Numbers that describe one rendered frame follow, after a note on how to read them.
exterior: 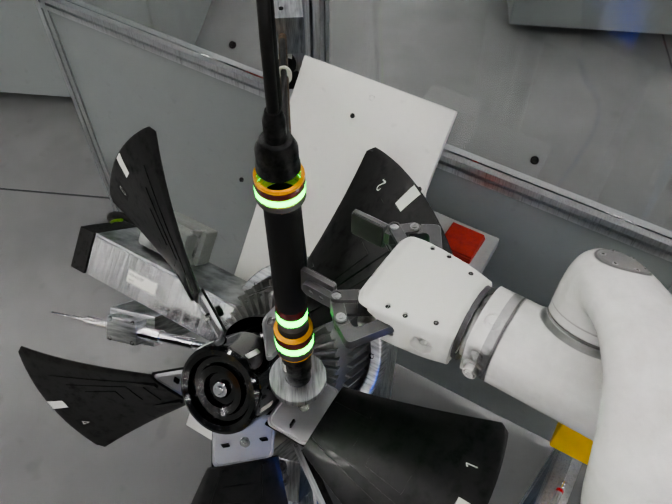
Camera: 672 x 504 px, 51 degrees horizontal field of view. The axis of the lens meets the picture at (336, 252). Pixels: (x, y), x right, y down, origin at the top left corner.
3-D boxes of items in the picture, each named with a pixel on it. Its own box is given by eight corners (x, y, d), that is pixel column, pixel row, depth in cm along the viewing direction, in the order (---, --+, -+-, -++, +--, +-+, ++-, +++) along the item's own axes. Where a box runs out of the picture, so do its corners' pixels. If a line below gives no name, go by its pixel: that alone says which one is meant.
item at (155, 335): (234, 357, 106) (56, 317, 119) (235, 343, 106) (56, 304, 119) (226, 361, 104) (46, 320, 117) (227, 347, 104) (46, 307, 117)
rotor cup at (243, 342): (210, 383, 105) (156, 413, 93) (238, 298, 101) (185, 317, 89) (291, 430, 101) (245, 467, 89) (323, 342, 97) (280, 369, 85)
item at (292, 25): (262, 22, 124) (258, -22, 117) (302, 21, 124) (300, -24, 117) (263, 59, 117) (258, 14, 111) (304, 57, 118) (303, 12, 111)
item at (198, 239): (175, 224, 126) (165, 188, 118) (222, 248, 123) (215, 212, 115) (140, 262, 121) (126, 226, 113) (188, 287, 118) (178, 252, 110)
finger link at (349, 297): (373, 342, 65) (327, 313, 67) (402, 309, 67) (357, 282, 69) (374, 325, 63) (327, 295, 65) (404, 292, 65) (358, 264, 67)
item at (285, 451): (287, 473, 121) (289, 435, 119) (319, 482, 119) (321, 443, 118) (265, 494, 113) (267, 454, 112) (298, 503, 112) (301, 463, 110)
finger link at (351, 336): (373, 366, 62) (324, 333, 64) (422, 310, 66) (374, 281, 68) (374, 359, 61) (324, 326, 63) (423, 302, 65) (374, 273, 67)
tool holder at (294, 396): (268, 343, 90) (262, 301, 82) (323, 339, 90) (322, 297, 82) (269, 408, 84) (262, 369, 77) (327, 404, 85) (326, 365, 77)
